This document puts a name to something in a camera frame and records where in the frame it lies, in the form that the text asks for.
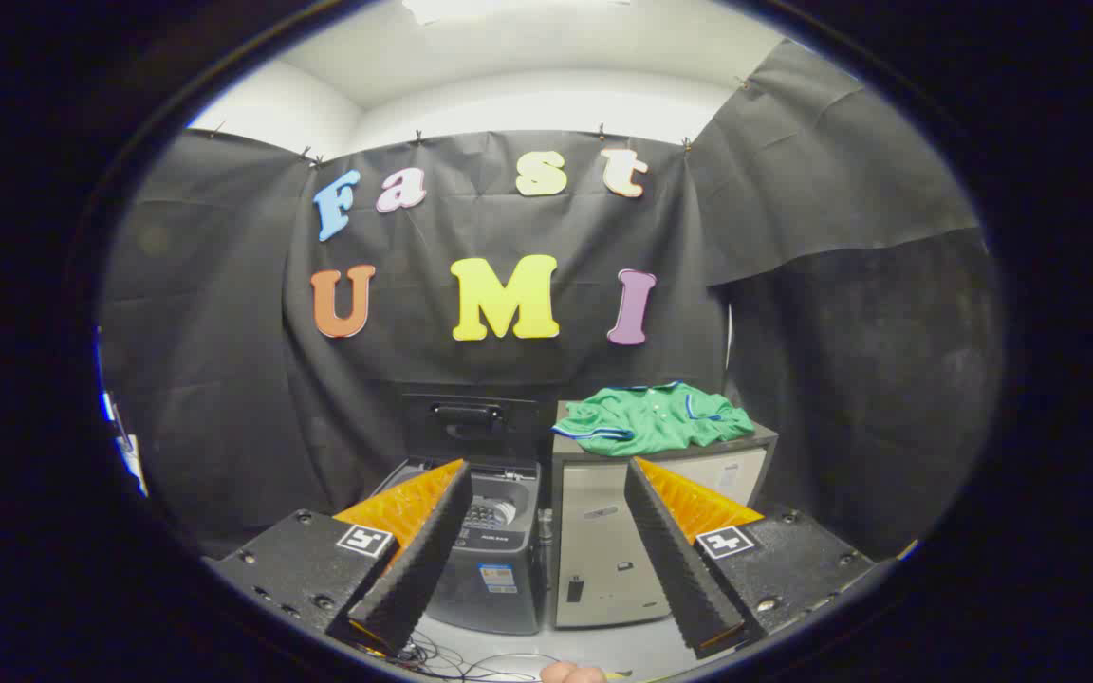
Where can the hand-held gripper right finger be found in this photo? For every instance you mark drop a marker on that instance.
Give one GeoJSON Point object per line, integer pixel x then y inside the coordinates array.
{"type": "Point", "coordinates": [675, 560]}

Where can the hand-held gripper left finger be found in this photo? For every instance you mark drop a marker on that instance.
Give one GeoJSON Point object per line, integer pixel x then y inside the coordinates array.
{"type": "Point", "coordinates": [418, 560]}

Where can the grey washing machine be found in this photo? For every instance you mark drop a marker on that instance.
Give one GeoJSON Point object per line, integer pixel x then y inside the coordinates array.
{"type": "Point", "coordinates": [499, 588]}

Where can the green polo shirt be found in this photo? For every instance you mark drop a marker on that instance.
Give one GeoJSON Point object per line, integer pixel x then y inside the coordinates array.
{"type": "Point", "coordinates": [646, 422]}

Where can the small silver cabinet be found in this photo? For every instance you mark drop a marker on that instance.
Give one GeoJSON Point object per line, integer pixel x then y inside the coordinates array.
{"type": "Point", "coordinates": [603, 555]}

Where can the white and blue object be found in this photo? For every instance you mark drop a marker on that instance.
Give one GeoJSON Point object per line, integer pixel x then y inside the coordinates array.
{"type": "Point", "coordinates": [132, 455]}

